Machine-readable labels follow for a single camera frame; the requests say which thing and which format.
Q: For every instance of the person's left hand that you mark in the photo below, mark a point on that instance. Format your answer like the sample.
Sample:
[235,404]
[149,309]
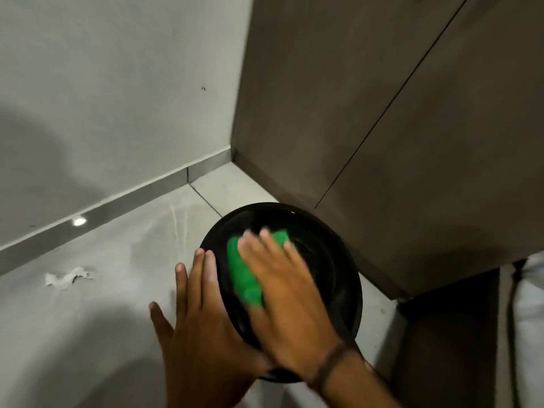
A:
[199,348]

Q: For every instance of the person's right hand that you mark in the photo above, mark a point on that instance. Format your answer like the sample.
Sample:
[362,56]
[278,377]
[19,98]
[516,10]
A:
[293,310]

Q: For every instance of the person's left little finger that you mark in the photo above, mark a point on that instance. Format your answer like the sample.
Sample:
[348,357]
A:
[162,322]

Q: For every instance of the person's left middle finger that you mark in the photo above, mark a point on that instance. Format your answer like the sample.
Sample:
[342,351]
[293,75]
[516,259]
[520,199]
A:
[198,280]

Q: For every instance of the person's right middle finger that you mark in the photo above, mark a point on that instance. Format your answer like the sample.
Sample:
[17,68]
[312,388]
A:
[274,252]

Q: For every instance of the green cleaning cloth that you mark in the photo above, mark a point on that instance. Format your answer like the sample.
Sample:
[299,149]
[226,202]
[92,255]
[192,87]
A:
[243,276]

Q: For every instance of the black round plastic bin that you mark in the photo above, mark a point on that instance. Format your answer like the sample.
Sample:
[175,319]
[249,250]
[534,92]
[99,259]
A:
[331,267]

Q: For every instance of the person's right forearm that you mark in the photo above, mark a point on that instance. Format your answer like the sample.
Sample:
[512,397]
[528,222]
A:
[361,386]

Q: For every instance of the torn white paper scrap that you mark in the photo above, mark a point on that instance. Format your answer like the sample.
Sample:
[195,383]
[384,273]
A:
[63,279]

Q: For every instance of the grey skirting board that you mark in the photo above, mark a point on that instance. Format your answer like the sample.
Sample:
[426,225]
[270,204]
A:
[106,212]

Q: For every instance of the dark braided wristband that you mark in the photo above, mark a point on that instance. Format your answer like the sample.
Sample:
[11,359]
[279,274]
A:
[333,364]

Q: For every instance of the brown wooden cabinet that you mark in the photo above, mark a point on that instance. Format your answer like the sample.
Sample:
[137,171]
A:
[382,123]

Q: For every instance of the white fabric bag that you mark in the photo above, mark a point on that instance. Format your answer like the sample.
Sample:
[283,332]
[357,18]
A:
[531,335]

